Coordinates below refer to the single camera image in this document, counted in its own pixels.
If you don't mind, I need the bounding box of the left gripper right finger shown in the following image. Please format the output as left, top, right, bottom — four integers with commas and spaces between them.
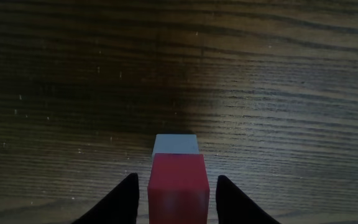
214, 174, 282, 224

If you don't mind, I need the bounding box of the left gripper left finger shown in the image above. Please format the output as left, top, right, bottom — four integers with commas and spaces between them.
71, 172, 140, 224

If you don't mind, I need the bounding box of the red cube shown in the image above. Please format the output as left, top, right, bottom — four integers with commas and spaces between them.
147, 152, 211, 224

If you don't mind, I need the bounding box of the white cube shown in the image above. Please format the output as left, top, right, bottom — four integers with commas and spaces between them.
152, 134, 200, 159

